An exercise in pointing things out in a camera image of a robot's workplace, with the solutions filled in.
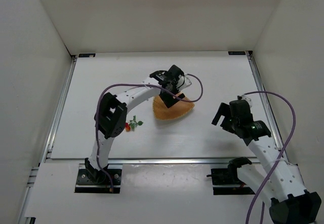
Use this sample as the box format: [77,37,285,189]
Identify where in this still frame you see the cherry sprig with green leaves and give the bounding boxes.
[125,115,144,131]

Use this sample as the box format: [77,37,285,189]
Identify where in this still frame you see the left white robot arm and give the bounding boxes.
[85,65,191,184]

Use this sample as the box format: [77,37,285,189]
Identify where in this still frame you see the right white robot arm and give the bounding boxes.
[212,99,321,223]

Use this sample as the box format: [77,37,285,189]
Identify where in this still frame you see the woven triangular fruit basket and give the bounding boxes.
[152,96,195,120]

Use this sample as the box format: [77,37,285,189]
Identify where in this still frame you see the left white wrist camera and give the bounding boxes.
[178,74,192,90]

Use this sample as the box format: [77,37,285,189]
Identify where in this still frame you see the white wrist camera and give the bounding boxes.
[178,74,192,90]
[237,95,253,108]

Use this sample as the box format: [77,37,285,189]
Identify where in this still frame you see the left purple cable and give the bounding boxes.
[95,73,204,192]

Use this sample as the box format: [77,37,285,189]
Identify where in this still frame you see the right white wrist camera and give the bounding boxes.
[237,95,253,108]

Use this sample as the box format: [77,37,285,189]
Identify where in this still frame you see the right aluminium frame rail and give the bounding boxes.
[246,51,284,149]

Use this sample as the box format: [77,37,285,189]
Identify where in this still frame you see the aluminium frame rail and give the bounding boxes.
[106,157,261,165]
[17,55,78,223]
[246,51,284,149]

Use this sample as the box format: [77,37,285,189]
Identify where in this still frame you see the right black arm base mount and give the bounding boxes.
[207,157,254,196]

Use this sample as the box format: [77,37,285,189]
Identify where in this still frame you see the right dark corner bracket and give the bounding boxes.
[228,51,246,56]

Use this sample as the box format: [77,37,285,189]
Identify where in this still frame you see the dark corner bracket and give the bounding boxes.
[228,51,246,56]
[78,53,96,58]

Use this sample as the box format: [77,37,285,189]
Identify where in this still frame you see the front aluminium frame rail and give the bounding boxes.
[106,157,261,165]

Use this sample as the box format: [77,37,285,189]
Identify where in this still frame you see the left dark corner bracket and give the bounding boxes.
[78,53,96,58]

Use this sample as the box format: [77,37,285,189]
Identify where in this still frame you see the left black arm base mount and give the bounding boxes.
[74,166,122,194]

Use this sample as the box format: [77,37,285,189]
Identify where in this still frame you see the left aluminium frame rail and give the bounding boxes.
[17,55,78,223]

